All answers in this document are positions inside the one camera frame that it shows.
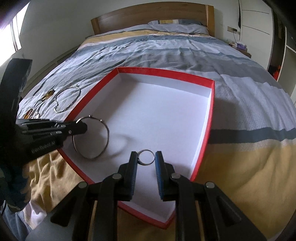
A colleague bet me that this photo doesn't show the wooden headboard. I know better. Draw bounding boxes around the wooden headboard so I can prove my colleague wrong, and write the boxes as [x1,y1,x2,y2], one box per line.
[91,1,215,37]

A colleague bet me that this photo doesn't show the thin silver bangle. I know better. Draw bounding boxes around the thin silver bangle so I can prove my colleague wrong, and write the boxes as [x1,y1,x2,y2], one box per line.
[72,115,110,160]

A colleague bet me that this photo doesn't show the striped bed duvet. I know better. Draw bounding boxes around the striped bed duvet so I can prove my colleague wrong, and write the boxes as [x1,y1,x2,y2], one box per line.
[18,24,295,239]

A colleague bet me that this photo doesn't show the white wardrobe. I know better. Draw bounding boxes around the white wardrobe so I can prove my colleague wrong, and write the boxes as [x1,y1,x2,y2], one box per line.
[239,1,295,102]

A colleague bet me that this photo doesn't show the window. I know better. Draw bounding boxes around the window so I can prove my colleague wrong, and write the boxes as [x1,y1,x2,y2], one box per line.
[1,1,30,65]

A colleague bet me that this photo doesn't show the purple tissue box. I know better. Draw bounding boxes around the purple tissue box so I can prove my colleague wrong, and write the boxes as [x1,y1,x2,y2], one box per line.
[235,43,247,51]

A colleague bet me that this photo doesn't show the small silver ring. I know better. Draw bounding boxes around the small silver ring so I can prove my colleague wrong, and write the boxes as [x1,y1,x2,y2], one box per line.
[137,149,156,166]

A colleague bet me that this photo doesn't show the striped pillow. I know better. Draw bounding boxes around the striped pillow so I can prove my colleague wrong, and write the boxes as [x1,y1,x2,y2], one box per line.
[148,19,209,35]

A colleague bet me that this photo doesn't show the dark brown bangle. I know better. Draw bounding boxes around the dark brown bangle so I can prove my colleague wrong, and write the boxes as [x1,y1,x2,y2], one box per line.
[41,89,55,101]

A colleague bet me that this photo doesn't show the red jewelry box tray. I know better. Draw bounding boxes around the red jewelry box tray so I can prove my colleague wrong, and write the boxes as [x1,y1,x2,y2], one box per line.
[59,67,215,229]

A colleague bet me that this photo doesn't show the amber translucent bangle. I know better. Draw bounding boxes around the amber translucent bangle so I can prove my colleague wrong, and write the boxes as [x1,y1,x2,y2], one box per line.
[23,108,35,119]

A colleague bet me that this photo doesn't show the wooden nightstand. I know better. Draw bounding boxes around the wooden nightstand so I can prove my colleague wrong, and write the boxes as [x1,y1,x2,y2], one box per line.
[229,44,251,58]

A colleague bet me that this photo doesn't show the silver chain necklace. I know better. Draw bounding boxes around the silver chain necklace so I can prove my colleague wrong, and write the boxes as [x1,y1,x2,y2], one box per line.
[53,85,82,114]

